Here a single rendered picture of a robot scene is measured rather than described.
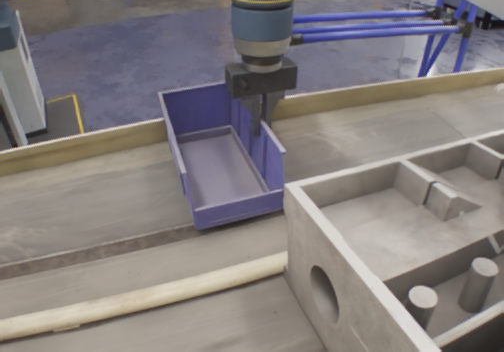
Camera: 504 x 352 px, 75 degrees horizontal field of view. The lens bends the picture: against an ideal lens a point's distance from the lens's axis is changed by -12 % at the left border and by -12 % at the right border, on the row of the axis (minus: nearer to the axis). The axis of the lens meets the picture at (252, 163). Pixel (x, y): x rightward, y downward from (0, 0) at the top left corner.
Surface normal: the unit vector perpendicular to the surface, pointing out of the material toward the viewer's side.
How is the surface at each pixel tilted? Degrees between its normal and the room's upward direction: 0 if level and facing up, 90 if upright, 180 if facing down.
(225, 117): 88
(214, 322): 0
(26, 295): 0
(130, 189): 0
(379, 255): 10
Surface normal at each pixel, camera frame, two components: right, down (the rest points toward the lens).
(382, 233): -0.06, -0.88
